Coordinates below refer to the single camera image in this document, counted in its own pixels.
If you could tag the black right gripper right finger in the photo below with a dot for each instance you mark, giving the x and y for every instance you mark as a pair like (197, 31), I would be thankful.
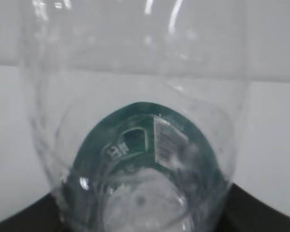
(245, 213)

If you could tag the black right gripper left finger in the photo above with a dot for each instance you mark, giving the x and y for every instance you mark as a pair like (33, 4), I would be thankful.
(42, 216)

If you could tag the clear plastic water bottle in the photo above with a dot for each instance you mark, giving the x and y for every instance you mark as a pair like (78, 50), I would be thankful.
(137, 108)

